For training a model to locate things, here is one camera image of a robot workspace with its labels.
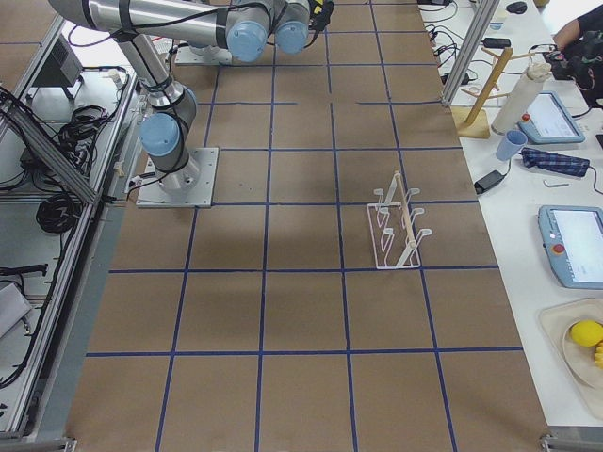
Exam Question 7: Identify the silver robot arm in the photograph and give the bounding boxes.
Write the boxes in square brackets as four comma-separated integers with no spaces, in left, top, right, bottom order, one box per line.
[181,1,334,62]
[51,1,312,192]

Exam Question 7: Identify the blue cup on side table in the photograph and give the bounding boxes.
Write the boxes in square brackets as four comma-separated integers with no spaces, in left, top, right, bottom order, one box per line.
[495,130,528,161]

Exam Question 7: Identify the black power adapter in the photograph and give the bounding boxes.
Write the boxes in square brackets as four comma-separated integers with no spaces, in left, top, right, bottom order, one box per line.
[474,170,506,195]

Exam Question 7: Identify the wooden mug tree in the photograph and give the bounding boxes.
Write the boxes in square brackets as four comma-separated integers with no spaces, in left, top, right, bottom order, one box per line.
[451,46,533,139]

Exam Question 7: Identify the folded plaid umbrella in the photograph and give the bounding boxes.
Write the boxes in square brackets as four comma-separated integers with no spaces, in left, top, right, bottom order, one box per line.
[521,148,590,177]

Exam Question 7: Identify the upper teach pendant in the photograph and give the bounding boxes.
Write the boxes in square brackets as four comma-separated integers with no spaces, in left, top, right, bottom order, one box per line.
[517,90,585,144]

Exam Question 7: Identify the teach pendant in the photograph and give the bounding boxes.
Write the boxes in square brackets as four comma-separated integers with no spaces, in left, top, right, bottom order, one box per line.
[517,90,585,144]
[538,205,602,290]

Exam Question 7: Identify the lower teach pendant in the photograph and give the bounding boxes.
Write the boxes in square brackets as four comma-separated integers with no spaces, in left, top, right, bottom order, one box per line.
[538,205,602,290]

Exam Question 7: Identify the beige tray with plate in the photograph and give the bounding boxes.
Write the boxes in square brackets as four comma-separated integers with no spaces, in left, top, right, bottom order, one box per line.
[539,299,602,420]

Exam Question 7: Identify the grey control box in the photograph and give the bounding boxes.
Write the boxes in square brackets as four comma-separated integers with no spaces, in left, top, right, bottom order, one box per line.
[32,35,83,89]

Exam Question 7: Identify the yellow lemon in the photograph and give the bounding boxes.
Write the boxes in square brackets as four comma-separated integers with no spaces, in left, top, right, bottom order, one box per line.
[569,319,603,347]

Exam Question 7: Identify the person in black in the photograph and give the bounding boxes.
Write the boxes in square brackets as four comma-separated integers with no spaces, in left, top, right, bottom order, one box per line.
[553,6,602,107]

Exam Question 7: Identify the white wire cup rack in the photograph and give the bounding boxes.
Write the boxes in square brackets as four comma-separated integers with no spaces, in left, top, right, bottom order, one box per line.
[367,170,432,270]

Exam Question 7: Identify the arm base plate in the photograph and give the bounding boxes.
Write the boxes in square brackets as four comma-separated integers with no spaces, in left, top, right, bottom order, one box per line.
[175,42,232,66]
[136,148,220,208]

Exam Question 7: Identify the aluminium frame post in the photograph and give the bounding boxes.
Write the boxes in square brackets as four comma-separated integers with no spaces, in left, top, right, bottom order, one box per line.
[441,0,499,106]

